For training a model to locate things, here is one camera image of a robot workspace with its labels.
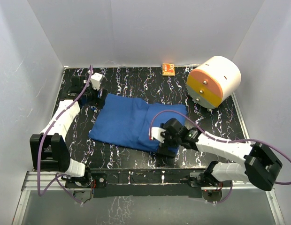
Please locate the small orange circuit board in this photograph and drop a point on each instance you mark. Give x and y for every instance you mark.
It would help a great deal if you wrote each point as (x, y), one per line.
(168, 69)

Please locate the white cylindrical drawer container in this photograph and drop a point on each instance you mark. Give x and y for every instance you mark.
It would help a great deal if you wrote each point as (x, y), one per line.
(213, 81)

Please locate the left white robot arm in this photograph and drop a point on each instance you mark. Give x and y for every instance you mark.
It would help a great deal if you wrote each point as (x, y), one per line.
(48, 148)

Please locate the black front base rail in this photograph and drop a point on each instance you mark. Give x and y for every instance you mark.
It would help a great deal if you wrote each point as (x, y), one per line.
(143, 182)

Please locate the blue surgical drape cloth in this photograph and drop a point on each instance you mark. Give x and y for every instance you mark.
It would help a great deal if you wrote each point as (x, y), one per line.
(125, 122)

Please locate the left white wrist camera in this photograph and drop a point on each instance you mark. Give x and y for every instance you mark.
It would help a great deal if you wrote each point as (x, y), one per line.
(94, 81)

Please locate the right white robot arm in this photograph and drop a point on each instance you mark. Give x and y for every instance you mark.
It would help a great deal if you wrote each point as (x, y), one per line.
(251, 162)

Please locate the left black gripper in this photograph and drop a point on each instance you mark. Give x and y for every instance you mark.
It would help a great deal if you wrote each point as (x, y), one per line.
(99, 102)

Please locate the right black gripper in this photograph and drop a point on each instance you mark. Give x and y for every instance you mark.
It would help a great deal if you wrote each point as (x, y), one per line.
(163, 147)

